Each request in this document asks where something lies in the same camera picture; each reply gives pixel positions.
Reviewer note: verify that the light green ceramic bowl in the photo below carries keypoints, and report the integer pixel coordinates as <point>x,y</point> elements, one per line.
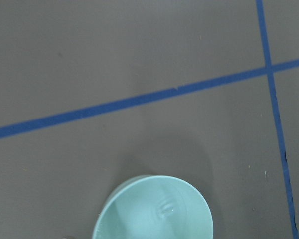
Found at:
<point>154,207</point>

